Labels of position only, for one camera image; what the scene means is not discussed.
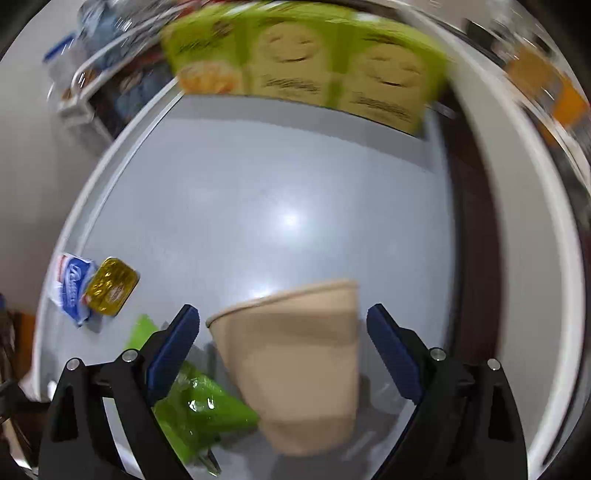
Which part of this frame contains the green jagabee box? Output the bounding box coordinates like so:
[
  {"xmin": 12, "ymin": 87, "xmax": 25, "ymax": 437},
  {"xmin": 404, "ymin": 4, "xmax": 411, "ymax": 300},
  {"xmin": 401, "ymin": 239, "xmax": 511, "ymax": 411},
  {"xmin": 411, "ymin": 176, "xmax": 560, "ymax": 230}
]
[
  {"xmin": 160, "ymin": 3, "xmax": 245, "ymax": 95},
  {"xmin": 335, "ymin": 13, "xmax": 449, "ymax": 135},
  {"xmin": 242, "ymin": 2, "xmax": 349, "ymax": 107}
]

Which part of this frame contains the brown paper cup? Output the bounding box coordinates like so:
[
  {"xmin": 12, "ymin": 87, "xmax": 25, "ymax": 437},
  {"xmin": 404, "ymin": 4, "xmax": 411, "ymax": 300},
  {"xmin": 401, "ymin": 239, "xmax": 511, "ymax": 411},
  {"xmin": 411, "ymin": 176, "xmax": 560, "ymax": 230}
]
[{"xmin": 206, "ymin": 280, "xmax": 360, "ymax": 457}]

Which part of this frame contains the middle green Jagabee box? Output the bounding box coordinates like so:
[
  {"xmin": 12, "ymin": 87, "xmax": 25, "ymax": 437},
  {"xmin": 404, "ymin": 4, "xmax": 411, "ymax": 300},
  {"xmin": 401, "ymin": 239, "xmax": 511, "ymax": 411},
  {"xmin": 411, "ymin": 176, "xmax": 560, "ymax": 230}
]
[{"xmin": 242, "ymin": 2, "xmax": 349, "ymax": 107}]

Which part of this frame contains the green snack bag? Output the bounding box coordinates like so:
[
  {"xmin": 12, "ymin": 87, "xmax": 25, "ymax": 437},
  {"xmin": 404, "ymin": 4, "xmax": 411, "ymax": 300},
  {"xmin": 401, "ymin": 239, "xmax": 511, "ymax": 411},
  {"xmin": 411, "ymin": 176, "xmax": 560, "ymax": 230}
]
[{"xmin": 125, "ymin": 314, "xmax": 261, "ymax": 467}]

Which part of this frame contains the white wire storage rack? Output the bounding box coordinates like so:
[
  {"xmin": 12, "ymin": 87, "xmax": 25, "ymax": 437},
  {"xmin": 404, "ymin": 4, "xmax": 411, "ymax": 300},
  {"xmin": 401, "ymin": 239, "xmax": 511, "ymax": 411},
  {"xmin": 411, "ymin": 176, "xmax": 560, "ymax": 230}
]
[{"xmin": 43, "ymin": 1, "xmax": 190, "ymax": 153}]

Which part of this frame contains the left green Jagabee box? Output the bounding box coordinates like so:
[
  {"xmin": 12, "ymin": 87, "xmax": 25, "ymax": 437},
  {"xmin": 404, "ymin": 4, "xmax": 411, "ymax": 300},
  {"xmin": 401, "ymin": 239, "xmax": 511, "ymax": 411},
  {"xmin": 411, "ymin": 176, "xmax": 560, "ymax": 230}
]
[{"xmin": 160, "ymin": 3, "xmax": 245, "ymax": 95}]

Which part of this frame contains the gold foil packet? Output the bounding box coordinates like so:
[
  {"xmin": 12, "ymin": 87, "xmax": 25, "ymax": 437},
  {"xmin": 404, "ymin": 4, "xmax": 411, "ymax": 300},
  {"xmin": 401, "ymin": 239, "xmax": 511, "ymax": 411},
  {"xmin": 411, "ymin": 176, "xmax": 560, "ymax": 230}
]
[{"xmin": 84, "ymin": 257, "xmax": 139, "ymax": 317}]

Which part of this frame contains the blue white wrapper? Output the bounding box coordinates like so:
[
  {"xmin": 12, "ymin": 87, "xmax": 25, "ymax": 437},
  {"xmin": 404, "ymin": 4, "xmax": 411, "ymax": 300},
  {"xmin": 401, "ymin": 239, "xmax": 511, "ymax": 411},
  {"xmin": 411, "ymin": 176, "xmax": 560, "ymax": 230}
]
[{"xmin": 49, "ymin": 253, "xmax": 97, "ymax": 327}]

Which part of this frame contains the right green Jagabee box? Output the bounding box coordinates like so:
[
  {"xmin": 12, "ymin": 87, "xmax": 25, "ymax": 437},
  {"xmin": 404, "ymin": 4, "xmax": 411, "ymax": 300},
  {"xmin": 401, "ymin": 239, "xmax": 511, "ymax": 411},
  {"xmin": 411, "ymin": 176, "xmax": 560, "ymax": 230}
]
[{"xmin": 335, "ymin": 13, "xmax": 449, "ymax": 135}]

